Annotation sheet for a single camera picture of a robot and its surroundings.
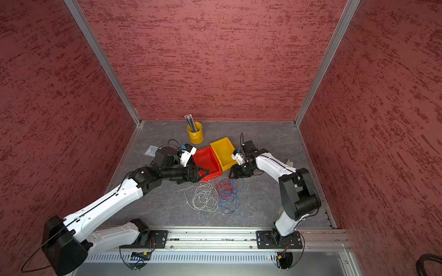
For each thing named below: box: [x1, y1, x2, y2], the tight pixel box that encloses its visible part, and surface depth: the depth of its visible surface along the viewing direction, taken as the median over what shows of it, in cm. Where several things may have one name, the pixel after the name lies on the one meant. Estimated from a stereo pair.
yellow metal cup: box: [186, 121, 205, 145], surface depth 106 cm
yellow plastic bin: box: [210, 136, 238, 172], surface depth 103 cm
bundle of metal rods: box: [184, 113, 197, 133], surface depth 105 cm
